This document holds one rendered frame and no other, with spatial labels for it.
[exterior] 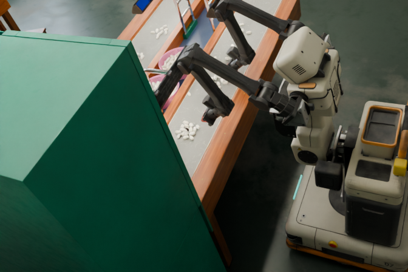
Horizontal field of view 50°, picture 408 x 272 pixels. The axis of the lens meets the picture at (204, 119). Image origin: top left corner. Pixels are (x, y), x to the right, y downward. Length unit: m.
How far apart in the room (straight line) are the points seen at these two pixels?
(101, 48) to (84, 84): 0.16
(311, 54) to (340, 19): 2.49
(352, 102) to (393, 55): 0.62
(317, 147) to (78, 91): 1.28
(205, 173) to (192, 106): 0.54
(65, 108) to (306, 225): 1.69
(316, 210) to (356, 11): 2.35
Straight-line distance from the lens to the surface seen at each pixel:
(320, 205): 2.66
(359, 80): 3.73
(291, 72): 1.90
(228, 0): 2.19
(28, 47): 1.64
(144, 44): 3.30
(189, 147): 2.45
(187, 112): 2.64
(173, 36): 3.23
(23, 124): 1.33
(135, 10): 3.05
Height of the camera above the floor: 2.55
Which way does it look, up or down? 45 degrees down
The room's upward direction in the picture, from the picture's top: 19 degrees counter-clockwise
